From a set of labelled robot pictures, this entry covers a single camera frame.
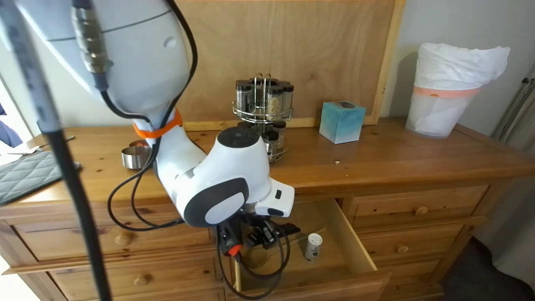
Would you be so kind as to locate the open upper wooden drawer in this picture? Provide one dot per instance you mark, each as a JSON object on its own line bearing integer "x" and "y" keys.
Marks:
{"x": 343, "y": 272}

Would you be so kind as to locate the black tripod pole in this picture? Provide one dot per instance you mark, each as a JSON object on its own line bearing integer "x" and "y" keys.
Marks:
{"x": 52, "y": 130}

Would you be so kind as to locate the small white bottle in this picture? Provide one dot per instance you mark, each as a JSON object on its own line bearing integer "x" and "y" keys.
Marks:
{"x": 313, "y": 247}

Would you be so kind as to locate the teal tissue box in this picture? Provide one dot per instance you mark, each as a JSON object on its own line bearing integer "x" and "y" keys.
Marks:
{"x": 341, "y": 121}

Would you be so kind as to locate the wooden dresser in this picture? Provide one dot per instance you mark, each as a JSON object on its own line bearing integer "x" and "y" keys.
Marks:
{"x": 413, "y": 203}

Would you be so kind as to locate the grey quilted pot holder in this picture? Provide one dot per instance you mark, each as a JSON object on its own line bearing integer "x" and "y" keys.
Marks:
{"x": 27, "y": 175}

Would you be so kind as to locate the rotating spice rack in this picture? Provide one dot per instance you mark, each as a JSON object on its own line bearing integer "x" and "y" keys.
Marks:
{"x": 264, "y": 105}

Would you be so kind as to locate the white lined trash bin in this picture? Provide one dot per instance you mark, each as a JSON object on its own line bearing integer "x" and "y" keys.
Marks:
{"x": 447, "y": 81}

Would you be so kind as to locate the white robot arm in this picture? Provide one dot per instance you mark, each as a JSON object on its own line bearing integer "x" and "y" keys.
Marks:
{"x": 134, "y": 56}

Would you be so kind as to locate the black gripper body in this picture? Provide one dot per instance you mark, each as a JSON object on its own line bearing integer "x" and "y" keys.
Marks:
{"x": 234, "y": 233}

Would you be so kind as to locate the large wooden board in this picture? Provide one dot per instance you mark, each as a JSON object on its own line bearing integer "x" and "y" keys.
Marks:
{"x": 326, "y": 49}

